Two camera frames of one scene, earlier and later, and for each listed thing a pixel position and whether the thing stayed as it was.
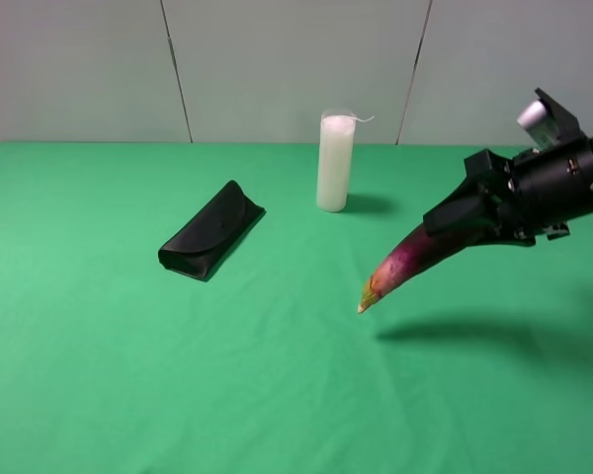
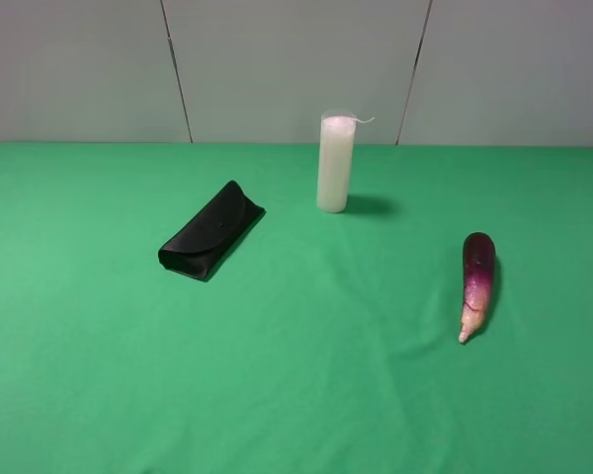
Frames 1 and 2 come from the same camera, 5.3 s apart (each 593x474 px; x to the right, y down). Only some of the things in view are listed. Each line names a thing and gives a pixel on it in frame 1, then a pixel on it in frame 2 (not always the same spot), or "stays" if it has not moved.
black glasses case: x=199 y=246 stays
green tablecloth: x=96 y=359 stays
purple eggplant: x=416 y=254 to x=479 y=253
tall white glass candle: x=335 y=158 stays
